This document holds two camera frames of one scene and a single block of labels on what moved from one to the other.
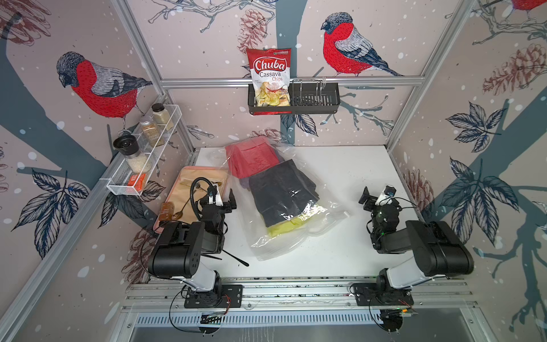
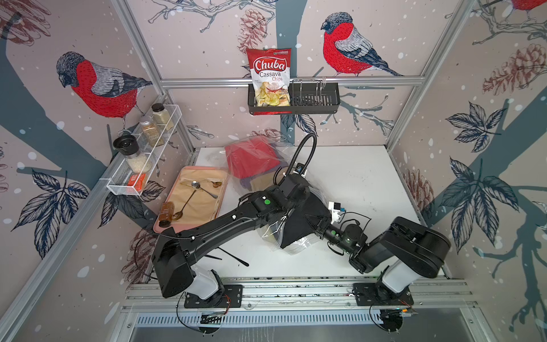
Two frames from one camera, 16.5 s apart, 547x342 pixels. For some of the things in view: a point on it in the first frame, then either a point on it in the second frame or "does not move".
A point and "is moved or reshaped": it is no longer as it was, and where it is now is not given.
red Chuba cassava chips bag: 271,70 does not move
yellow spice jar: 161,115 does not move
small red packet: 137,181 does not move
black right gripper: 365,197 -> 327,226
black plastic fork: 236,258 does not move
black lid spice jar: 137,162 does not move
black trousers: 281,192 is moved or reshaped
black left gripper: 226,206 -> 303,198
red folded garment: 250,157 does not move
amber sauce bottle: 167,209 does not move
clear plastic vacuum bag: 283,204 is moved or reshaped
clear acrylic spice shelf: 133,173 does not move
